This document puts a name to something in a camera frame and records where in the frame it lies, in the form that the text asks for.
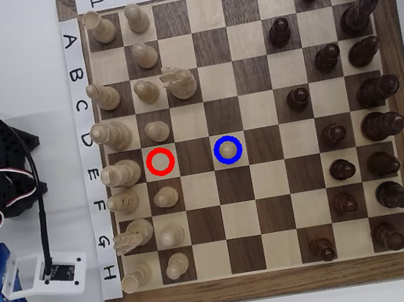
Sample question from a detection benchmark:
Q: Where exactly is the light wooden pawn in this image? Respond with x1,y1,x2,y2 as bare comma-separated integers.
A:
132,77,163,107
143,119,173,145
151,184,181,210
130,40,161,72
218,140,238,161
122,0,153,36
163,250,192,282
157,221,187,249

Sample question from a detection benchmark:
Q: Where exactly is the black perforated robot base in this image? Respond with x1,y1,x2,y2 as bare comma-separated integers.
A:
0,109,53,221

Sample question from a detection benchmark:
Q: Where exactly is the light wooden rook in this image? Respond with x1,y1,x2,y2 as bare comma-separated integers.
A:
80,7,120,49
118,260,156,295

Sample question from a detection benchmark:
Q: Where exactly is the light wooden knight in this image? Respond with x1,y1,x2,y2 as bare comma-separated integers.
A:
109,216,158,257
158,62,200,105

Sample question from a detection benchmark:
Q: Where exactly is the light wooden bishop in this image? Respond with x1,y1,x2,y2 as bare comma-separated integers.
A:
106,190,143,217
85,80,124,115

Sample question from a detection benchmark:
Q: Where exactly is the white paper strip with letters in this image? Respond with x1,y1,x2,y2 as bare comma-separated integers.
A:
54,17,129,301

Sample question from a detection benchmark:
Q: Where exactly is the light wooden king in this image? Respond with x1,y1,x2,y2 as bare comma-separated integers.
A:
98,156,144,192

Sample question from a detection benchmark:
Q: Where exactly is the light wooden queen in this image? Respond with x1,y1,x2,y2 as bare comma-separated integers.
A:
88,118,136,156

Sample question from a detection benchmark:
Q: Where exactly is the wooden chessboard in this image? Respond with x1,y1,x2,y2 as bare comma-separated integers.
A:
51,0,404,302

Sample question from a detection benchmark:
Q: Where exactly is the dark wooden rook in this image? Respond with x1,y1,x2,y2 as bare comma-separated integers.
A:
369,218,404,256

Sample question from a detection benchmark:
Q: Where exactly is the dark wooden bishop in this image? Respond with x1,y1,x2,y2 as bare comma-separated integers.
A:
364,147,403,180
345,34,384,70

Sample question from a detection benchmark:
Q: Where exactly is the dark wooden knight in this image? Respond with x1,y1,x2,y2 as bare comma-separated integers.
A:
335,0,387,38
373,178,404,216

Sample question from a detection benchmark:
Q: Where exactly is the dark wooden king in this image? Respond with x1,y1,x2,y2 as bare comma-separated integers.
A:
358,106,404,145

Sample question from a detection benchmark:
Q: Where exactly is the dark wooden queen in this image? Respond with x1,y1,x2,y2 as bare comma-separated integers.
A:
353,72,403,111

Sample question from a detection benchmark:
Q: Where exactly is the black camera circuit board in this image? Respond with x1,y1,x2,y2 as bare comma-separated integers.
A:
41,260,79,286

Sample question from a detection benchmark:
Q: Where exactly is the black camera cable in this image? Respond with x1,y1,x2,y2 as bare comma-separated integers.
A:
9,122,58,276

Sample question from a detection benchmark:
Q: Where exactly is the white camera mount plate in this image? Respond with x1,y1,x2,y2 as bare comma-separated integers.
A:
0,244,94,302

